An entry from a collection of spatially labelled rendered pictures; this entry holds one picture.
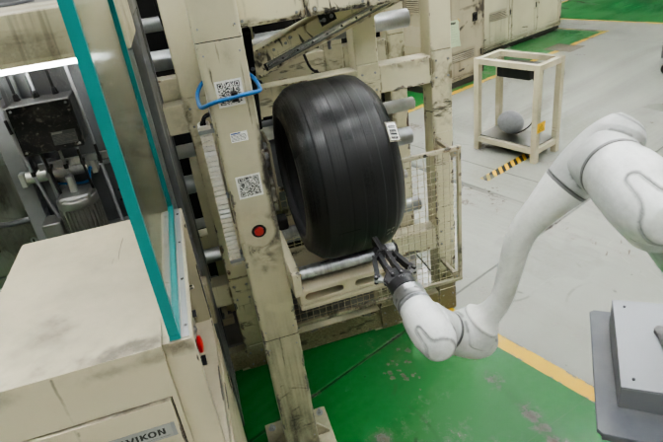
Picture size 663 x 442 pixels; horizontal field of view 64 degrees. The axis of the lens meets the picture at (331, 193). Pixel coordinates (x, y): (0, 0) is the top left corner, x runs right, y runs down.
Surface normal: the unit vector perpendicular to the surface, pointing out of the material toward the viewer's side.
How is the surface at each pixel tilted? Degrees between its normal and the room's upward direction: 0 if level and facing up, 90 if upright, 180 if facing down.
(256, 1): 90
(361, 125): 46
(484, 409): 0
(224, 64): 90
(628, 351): 4
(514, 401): 0
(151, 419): 90
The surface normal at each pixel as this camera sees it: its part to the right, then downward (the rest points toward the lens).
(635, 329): -0.18, -0.86
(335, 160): 0.20, -0.05
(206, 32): 0.29, 0.40
